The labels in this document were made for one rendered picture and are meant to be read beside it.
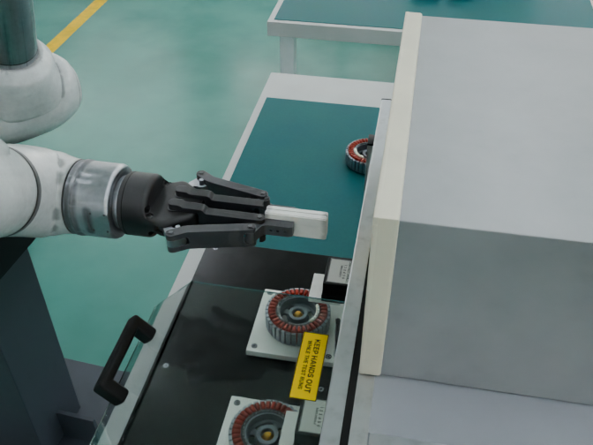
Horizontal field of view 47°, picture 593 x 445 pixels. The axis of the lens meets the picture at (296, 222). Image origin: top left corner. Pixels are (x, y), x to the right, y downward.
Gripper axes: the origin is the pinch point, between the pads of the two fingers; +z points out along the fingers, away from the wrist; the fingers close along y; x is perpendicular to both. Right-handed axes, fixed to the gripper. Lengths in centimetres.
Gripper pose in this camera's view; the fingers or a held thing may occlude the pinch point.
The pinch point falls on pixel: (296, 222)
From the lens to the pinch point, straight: 77.6
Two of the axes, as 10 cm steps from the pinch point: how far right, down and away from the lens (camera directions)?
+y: -1.8, 6.3, -7.6
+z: 9.8, 1.2, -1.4
